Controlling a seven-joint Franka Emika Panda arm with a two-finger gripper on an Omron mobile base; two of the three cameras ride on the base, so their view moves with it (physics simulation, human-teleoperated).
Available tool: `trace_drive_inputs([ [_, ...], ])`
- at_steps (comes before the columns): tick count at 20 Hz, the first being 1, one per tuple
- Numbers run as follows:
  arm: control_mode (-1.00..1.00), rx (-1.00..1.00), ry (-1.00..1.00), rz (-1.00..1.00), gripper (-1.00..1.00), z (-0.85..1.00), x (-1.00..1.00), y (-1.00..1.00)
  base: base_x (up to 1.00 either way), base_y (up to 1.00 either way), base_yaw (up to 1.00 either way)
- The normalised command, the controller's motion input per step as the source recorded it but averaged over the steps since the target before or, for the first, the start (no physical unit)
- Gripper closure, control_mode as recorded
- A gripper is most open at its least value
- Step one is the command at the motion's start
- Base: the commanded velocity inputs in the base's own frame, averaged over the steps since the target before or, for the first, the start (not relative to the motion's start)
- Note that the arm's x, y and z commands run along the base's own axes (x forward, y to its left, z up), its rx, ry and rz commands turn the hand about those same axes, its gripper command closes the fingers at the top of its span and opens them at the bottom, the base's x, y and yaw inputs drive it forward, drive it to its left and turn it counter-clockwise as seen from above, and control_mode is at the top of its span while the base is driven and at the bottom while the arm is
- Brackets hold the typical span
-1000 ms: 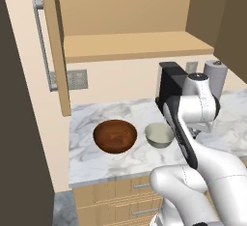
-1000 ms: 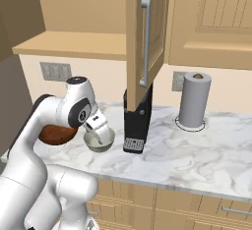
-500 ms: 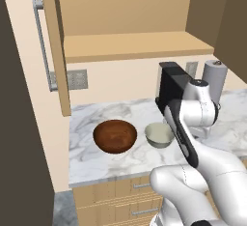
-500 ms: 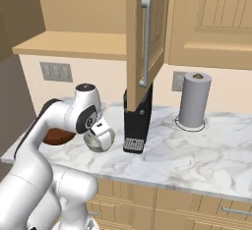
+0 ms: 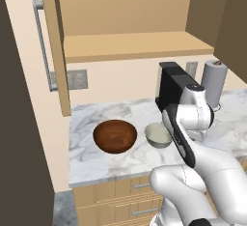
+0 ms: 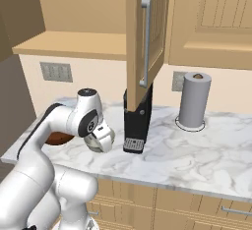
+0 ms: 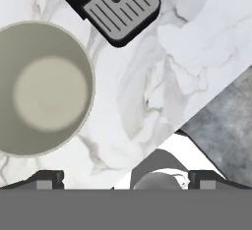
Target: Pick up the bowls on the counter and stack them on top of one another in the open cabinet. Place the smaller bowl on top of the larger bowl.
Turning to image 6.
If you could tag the small grey wall outlet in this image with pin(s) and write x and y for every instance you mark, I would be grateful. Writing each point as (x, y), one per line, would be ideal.
(177, 81)

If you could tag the open wooden wall cabinet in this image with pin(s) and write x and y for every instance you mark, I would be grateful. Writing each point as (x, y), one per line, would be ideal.
(78, 17)

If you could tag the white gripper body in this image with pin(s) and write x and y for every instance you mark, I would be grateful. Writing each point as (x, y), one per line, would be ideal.
(100, 142)

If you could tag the wide grey wall outlet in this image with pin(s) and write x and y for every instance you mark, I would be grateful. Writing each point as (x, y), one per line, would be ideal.
(56, 72)

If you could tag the open wooden cabinet door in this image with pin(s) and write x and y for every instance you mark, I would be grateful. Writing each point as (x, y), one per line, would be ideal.
(136, 44)

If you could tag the grey paper towel roll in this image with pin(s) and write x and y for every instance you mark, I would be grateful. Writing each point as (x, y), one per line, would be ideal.
(194, 101)

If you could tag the dark grey tall panel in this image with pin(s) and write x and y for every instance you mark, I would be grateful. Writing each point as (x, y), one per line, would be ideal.
(14, 109)

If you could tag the closed wooden cabinet door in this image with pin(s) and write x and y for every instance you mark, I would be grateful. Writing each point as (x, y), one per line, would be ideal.
(213, 21)

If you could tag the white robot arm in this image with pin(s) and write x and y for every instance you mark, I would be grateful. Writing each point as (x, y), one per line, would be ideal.
(31, 188)

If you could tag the wooden drawer front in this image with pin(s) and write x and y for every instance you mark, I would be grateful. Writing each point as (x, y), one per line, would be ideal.
(236, 222)
(128, 204)
(185, 212)

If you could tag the brown bowl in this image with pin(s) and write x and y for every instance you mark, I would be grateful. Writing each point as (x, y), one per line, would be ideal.
(58, 139)

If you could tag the round paper towel holder base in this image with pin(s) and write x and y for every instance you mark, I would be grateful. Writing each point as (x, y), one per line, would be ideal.
(201, 128)

